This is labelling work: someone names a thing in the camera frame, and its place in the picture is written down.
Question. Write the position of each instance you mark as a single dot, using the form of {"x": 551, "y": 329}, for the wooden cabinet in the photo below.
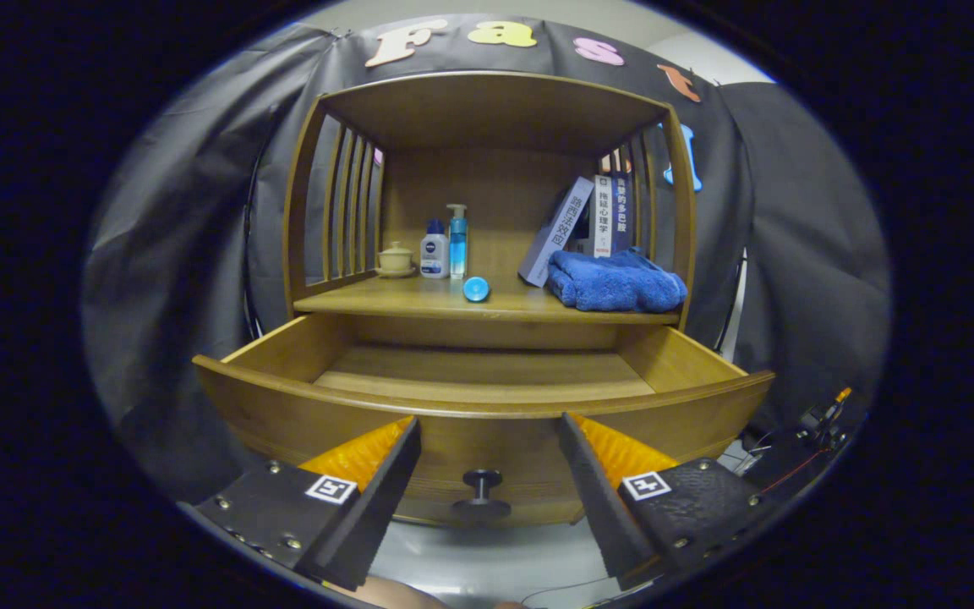
{"x": 487, "y": 110}

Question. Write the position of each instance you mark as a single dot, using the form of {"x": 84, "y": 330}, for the beige lidded teacup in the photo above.
{"x": 396, "y": 260}

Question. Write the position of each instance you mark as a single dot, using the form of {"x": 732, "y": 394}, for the blue and white tube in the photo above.
{"x": 476, "y": 289}

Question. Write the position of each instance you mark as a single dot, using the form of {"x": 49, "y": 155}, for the wooden countertop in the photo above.
{"x": 419, "y": 296}

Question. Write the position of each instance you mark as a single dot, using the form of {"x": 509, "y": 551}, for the black backdrop cloth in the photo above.
{"x": 183, "y": 211}

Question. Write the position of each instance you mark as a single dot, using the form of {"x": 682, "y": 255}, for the wooden drawer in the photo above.
{"x": 487, "y": 372}

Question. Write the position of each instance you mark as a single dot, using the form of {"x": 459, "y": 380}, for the white spine book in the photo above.
{"x": 603, "y": 216}

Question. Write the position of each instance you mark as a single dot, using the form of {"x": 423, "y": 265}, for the dark blue spine book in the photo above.
{"x": 621, "y": 211}

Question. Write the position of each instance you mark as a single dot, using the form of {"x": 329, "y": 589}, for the blue pump bottle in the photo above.
{"x": 457, "y": 245}

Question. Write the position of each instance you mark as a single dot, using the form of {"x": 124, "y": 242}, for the black and orange tool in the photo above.
{"x": 825, "y": 419}

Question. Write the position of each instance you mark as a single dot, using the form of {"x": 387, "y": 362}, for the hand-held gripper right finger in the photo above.
{"x": 597, "y": 507}

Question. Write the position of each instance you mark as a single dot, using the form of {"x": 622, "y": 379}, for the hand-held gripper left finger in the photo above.
{"x": 373, "y": 507}

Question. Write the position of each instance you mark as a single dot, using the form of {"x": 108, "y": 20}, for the person's leg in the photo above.
{"x": 394, "y": 595}

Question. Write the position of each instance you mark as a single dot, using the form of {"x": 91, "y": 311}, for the blue towel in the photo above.
{"x": 614, "y": 283}

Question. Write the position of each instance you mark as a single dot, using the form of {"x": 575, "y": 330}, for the leaning grey book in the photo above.
{"x": 559, "y": 224}

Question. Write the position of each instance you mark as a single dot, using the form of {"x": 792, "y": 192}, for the white bottle with blue cap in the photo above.
{"x": 434, "y": 254}

